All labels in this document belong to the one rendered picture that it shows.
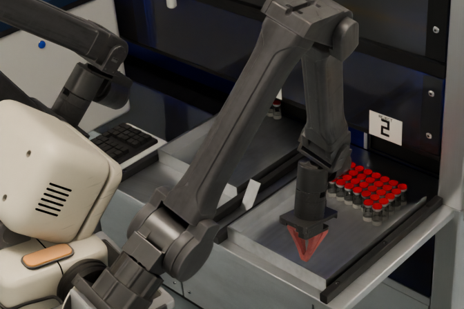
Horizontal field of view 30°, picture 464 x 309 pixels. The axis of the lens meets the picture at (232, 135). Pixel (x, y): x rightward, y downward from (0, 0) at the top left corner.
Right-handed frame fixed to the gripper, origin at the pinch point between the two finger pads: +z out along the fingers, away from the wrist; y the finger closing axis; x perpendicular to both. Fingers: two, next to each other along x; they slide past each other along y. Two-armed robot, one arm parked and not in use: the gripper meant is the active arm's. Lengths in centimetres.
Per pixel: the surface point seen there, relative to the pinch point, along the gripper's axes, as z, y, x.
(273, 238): 3.7, 6.6, 13.2
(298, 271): 3.8, 0.1, 1.3
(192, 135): -3, 23, 54
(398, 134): -15.4, 34.3, 3.3
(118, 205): 47, 49, 114
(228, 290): 58, 51, 64
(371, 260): 2.0, 11.6, -7.7
